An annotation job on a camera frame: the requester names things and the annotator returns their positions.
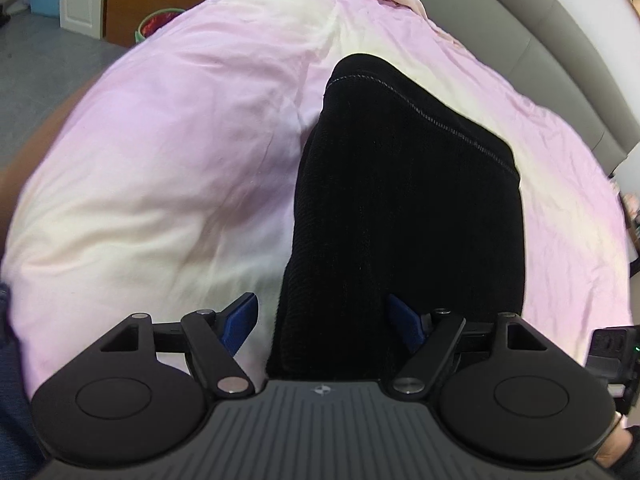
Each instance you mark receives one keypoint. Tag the black velvet pants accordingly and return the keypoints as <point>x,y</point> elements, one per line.
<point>397,198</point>

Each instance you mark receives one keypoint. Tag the person right hand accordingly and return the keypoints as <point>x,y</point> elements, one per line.
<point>620,451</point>

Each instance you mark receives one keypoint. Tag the blue jeans leg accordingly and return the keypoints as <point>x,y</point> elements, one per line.
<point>21,457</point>

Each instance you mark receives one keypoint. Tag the grey upholstered headboard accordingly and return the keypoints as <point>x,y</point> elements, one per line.
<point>573,57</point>

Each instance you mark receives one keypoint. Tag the pink floral duvet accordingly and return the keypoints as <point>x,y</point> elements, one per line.
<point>170,187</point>

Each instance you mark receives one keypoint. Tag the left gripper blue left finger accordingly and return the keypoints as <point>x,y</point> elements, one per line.
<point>212,339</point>

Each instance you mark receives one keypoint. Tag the black action camera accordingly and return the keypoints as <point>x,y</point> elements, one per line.
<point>613,357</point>

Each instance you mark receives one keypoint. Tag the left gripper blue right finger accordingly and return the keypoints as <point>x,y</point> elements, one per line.
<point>431,340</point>

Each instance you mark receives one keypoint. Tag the green laundry basket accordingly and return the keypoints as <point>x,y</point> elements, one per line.
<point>155,21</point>

